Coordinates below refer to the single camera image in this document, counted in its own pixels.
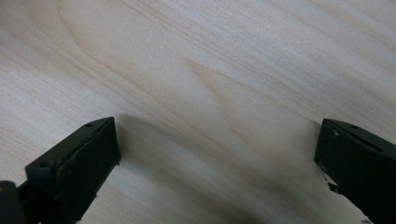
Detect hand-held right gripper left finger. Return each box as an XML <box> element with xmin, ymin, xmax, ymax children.
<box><xmin>17</xmin><ymin>117</ymin><xmax>121</xmax><ymax>224</ymax></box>

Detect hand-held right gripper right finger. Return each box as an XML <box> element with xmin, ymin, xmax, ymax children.
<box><xmin>314</xmin><ymin>118</ymin><xmax>396</xmax><ymax>224</ymax></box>

